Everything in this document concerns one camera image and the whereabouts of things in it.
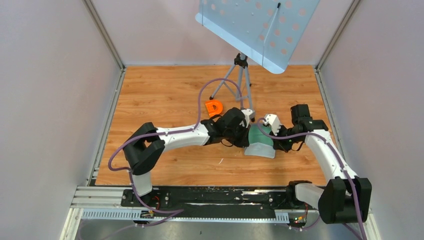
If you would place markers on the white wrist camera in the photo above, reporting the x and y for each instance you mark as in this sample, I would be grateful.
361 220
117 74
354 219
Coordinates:
249 115
273 121

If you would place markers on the grey tripod stand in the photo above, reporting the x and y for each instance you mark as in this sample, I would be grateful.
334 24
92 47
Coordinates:
243 83

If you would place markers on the orange D-shaped toy block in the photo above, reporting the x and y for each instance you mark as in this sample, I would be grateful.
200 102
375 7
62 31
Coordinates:
214 107

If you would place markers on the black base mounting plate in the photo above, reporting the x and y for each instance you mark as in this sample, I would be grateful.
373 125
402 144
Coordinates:
215 203

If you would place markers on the light blue cleaning cloth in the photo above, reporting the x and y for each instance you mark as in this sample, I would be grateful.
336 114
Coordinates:
259 149

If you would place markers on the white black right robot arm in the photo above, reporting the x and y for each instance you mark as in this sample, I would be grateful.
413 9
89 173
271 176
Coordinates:
346 196

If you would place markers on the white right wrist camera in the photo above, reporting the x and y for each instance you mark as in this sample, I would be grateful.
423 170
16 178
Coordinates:
273 121

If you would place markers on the perforated light blue stand tray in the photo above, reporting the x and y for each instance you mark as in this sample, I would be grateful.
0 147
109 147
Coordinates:
266 31

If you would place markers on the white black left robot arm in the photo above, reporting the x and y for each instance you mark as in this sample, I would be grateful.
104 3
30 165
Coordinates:
148 143

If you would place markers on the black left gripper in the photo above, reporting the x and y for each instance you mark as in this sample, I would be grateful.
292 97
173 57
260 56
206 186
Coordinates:
244 141

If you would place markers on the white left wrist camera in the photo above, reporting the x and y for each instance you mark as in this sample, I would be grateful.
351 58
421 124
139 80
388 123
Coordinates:
249 115

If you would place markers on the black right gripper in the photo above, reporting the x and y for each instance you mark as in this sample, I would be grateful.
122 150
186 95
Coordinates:
278 144

